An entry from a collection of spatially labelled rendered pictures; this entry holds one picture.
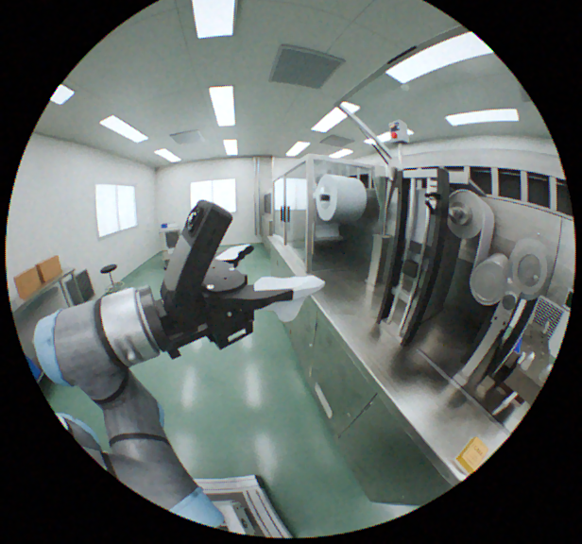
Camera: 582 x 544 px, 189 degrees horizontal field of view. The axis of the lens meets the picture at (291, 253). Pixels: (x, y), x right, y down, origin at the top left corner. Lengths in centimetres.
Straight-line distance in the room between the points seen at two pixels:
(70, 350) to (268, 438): 126
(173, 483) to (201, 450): 124
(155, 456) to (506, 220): 104
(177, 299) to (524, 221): 99
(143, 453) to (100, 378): 8
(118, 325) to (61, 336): 7
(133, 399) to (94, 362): 7
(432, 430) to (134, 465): 51
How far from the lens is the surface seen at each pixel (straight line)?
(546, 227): 91
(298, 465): 132
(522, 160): 95
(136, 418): 23
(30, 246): 315
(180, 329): 20
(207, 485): 117
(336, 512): 138
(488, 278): 59
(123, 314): 17
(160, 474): 20
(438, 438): 53
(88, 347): 19
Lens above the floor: 132
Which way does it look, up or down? 17 degrees down
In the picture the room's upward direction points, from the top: straight up
